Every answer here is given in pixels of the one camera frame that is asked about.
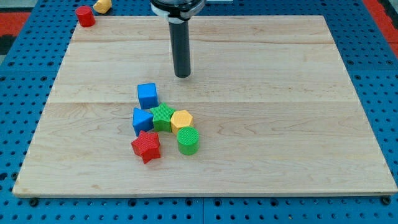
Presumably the yellow pentagon block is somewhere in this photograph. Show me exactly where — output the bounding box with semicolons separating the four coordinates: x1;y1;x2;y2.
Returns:
93;0;112;14

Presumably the green star block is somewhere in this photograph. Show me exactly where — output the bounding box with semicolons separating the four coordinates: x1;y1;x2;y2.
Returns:
150;103;175;133

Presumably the blue cube block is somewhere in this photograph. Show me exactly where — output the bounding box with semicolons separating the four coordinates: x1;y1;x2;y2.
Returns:
137;83;159;110

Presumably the black cylindrical pointer rod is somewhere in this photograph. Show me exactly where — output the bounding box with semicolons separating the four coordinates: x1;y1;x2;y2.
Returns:
169;19;191;78

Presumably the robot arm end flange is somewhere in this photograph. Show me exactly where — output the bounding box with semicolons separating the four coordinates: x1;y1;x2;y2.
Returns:
150;0;206;24

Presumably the green cylinder block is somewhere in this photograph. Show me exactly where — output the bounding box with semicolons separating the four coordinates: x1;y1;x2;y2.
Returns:
177;126;200;156

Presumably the yellow hexagon block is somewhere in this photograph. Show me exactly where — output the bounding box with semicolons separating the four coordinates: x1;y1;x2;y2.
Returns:
170;110;194;135

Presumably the light wooden board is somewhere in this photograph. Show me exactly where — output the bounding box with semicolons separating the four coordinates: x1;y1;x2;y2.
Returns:
12;16;397;198

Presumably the red cylinder block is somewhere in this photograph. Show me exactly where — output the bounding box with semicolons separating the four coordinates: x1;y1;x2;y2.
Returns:
75;6;96;27

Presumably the red star block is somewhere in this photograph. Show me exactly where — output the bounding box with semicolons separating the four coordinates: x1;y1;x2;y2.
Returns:
131;131;161;164

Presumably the blue triangle block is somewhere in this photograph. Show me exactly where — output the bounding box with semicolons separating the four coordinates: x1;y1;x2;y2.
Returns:
132;108;154;136

